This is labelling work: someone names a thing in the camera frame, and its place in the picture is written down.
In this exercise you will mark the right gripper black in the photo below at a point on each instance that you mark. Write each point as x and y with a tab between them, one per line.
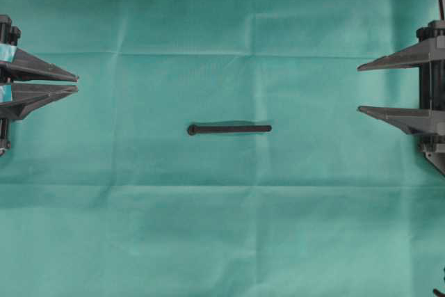
428	121

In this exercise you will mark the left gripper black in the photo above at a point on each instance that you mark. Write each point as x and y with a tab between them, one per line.
20	99

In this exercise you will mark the green table cloth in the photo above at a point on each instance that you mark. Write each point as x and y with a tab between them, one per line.
214	148

